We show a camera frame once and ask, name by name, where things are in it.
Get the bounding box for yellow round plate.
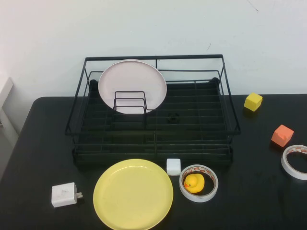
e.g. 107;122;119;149
93;158;174;230

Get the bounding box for pink round plate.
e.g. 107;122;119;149
98;59;167;115

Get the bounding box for small white cube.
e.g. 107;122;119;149
166;158;181;176

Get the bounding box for yellow rubber duck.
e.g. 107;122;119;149
184;173;205;194

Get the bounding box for white double-sided tape roll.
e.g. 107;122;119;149
281;144;307;181
179;164;219;203

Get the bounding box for yellow foam cube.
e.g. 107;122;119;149
244;92;263;112

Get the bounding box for white power adapter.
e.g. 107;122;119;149
51;182;83;208

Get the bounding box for orange foam cube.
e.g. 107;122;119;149
271;124;295;148

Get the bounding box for black wire dish rack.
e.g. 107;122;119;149
64;54;241;156
71;77;234;168

